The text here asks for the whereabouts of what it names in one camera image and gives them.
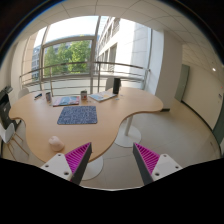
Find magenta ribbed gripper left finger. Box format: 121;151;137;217
41;143;92;185

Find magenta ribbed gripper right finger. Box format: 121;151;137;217
133;143;182;185

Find white computer mouse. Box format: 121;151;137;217
48;136;64;152

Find blue speckled mouse pad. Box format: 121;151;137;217
57;106;98;125

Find white chair wooden legs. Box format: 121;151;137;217
0;123;28;159

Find light wooden curved table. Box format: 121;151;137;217
8;86;165;182

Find colourful magazine on table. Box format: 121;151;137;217
53;96;80;107

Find red white can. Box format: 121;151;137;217
80;90;87;100

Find open booklet on table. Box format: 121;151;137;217
90;91;115;102

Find small dark remote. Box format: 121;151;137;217
34;93;42;100

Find grey green door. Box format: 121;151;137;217
175;65;190;101

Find black printer device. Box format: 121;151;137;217
0;86;20;128

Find black cylindrical speaker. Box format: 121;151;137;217
113;78;120;94

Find metal balcony railing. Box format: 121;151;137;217
19;61;150;93

